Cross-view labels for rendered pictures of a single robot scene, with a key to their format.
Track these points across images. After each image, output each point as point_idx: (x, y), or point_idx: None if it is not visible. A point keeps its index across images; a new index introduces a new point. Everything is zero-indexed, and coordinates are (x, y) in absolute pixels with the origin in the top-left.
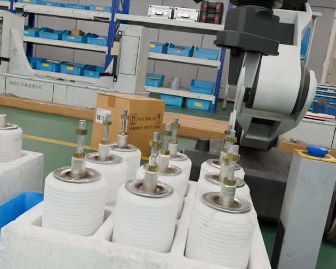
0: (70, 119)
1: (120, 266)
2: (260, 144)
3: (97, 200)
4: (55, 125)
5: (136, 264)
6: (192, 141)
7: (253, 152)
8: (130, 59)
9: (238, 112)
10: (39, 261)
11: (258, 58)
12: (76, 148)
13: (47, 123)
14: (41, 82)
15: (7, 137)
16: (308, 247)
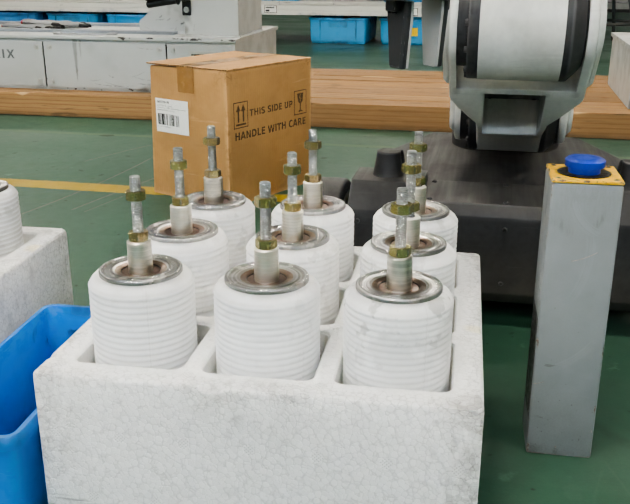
0: (96, 123)
1: (234, 408)
2: (520, 142)
3: (181, 309)
4: (64, 144)
5: (258, 403)
6: (391, 140)
7: (515, 158)
8: None
9: (452, 88)
10: (103, 417)
11: (441, 10)
12: (124, 196)
13: (45, 141)
14: (13, 41)
15: None
16: (582, 347)
